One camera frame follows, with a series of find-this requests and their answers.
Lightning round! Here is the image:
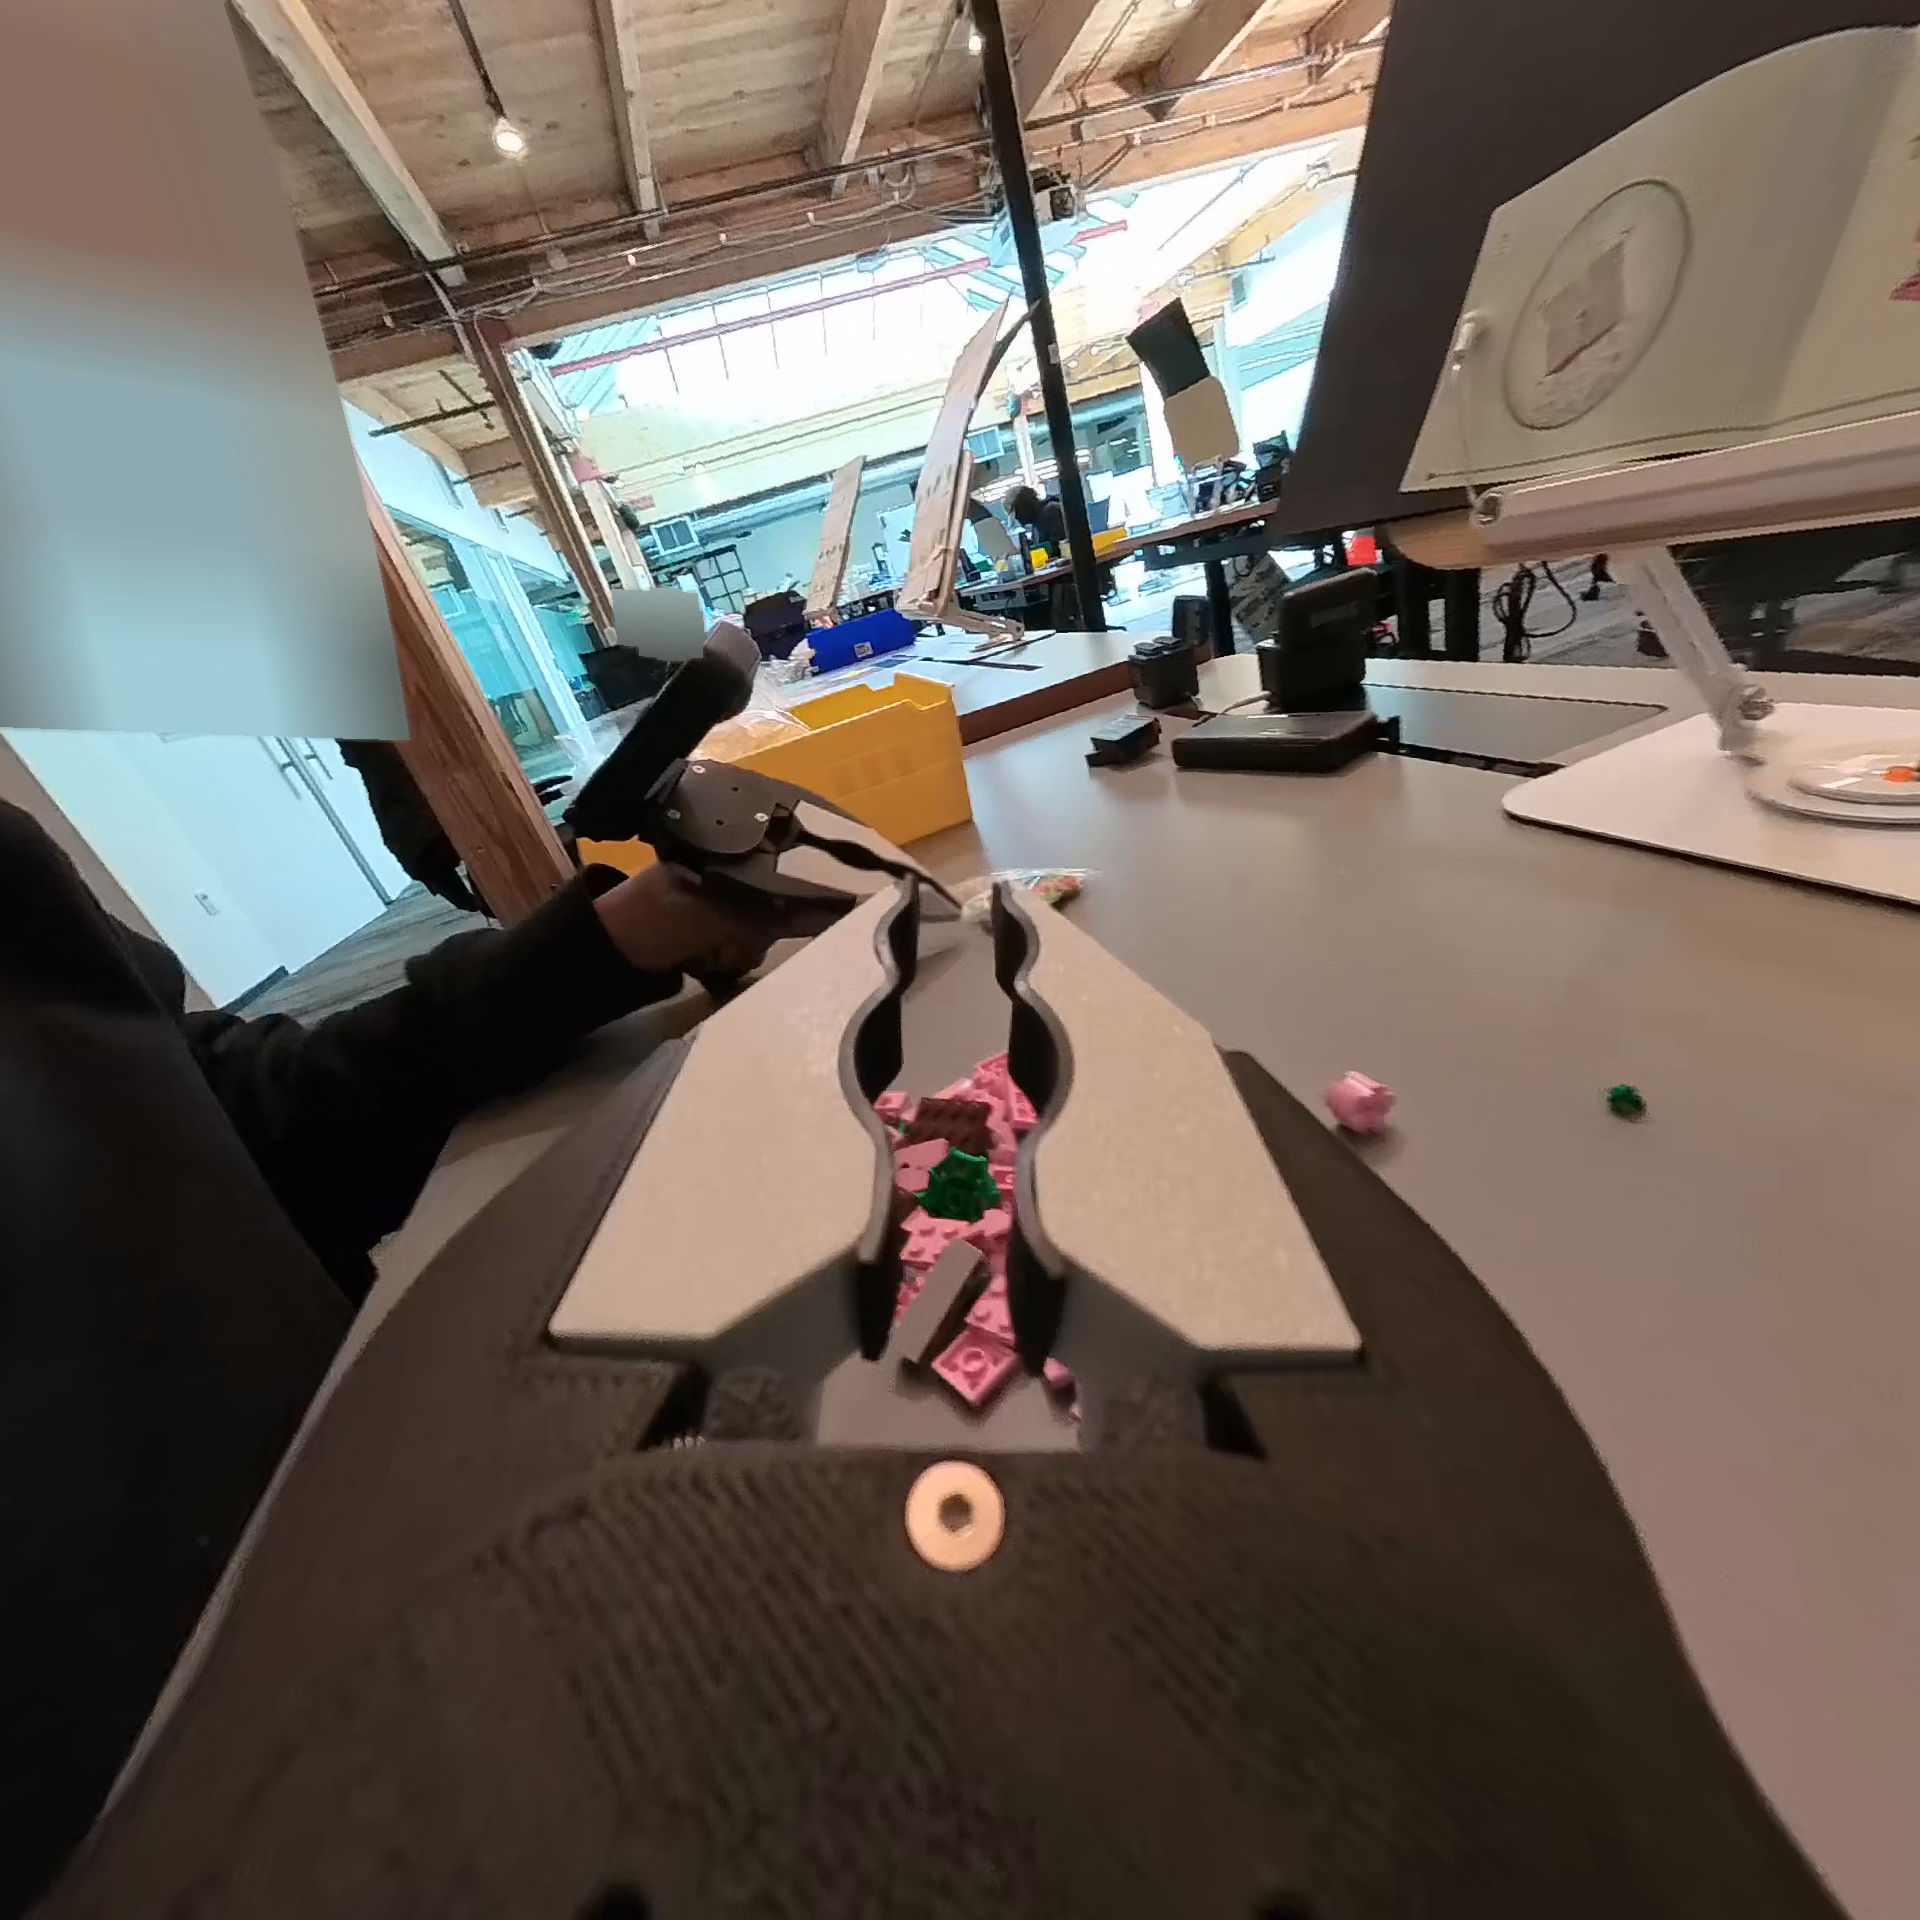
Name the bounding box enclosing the flat black box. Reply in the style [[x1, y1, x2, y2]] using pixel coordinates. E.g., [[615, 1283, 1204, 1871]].
[[1171, 710, 1382, 776]]

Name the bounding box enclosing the tall cardboard board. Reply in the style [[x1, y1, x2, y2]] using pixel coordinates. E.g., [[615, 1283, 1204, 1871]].
[[900, 299, 1059, 641]]

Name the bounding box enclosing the small clear plastic bag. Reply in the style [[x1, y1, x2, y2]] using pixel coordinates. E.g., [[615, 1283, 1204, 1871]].
[[959, 864, 1100, 927]]

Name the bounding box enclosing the black partition panel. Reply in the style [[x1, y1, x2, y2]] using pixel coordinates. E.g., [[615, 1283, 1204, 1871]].
[[1271, 0, 1920, 543]]

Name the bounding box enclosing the black charging dock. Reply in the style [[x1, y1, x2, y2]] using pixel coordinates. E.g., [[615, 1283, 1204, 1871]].
[[1258, 570, 1378, 713]]

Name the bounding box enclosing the white book stand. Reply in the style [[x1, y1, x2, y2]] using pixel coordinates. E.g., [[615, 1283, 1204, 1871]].
[[1381, 450, 1920, 911]]

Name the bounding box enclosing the person's left hand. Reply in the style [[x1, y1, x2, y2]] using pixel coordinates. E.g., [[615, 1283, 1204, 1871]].
[[593, 862, 846, 1000]]

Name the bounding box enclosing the wooden post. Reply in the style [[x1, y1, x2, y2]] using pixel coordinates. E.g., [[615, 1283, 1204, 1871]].
[[367, 481, 579, 921]]

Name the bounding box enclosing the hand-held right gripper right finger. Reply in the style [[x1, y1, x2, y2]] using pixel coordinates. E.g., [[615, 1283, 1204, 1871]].
[[990, 886, 1369, 1395]]

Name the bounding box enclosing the pile of pink toy bricks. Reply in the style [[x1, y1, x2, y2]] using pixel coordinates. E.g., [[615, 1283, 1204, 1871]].
[[873, 1049, 1081, 1420]]

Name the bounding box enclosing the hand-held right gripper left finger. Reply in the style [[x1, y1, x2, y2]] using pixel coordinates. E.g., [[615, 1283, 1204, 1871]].
[[546, 879, 924, 1370]]

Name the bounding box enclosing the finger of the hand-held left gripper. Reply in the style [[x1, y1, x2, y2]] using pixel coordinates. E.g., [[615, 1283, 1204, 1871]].
[[786, 796, 964, 921]]

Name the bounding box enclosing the brick instruction booklet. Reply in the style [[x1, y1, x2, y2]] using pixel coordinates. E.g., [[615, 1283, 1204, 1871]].
[[1398, 31, 1920, 497]]

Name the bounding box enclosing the black ceiling pole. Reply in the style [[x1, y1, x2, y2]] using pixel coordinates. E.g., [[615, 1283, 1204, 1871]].
[[972, 0, 1114, 634]]

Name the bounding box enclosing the yellow plastic bin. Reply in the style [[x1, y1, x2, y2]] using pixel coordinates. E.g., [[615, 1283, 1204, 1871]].
[[577, 675, 977, 876]]

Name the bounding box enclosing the short cardboard board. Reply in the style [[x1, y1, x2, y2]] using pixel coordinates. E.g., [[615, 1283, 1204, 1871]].
[[809, 458, 873, 618]]

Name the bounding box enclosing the black white sign stand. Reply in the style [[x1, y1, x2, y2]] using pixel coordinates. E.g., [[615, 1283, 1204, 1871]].
[[1125, 298, 1249, 471]]

